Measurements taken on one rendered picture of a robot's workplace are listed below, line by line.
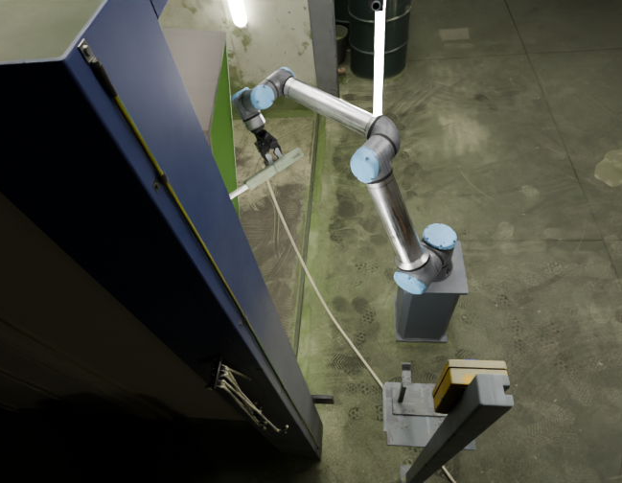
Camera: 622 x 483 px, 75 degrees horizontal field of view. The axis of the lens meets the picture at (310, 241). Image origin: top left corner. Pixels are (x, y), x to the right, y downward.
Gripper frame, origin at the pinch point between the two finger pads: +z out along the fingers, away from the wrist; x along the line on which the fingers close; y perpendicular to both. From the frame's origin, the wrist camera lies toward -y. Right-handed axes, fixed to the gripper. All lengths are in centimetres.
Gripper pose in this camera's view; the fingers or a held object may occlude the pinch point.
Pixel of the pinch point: (278, 166)
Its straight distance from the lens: 196.0
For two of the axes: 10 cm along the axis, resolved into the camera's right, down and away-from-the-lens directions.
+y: -4.4, -2.3, 8.7
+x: -7.9, 5.5, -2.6
